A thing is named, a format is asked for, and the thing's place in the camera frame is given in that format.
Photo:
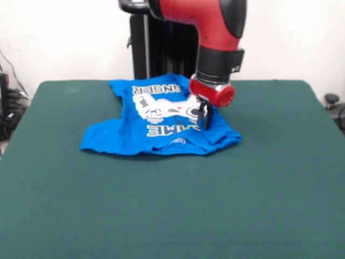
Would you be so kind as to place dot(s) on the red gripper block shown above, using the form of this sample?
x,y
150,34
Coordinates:
x,y
213,93

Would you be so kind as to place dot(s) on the blue printed t-shirt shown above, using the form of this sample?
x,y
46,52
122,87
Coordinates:
x,y
113,135

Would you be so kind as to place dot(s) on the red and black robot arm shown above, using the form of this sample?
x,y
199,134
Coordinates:
x,y
213,35

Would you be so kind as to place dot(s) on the dark green table cloth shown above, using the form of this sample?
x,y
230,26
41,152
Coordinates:
x,y
188,215

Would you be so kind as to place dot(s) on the black chair part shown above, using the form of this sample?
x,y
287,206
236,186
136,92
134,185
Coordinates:
x,y
334,105

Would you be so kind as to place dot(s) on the black electronics box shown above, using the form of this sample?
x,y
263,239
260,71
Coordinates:
x,y
3,94

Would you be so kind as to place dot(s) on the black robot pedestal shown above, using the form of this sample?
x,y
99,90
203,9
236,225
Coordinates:
x,y
140,48

